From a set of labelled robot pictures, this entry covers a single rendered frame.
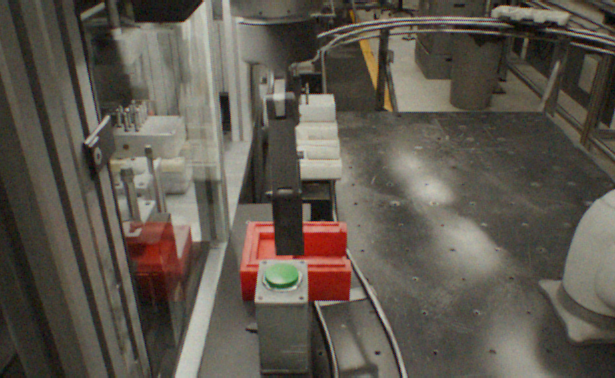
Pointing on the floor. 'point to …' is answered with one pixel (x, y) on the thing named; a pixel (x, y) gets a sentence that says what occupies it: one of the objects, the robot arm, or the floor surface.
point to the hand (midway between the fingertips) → (288, 212)
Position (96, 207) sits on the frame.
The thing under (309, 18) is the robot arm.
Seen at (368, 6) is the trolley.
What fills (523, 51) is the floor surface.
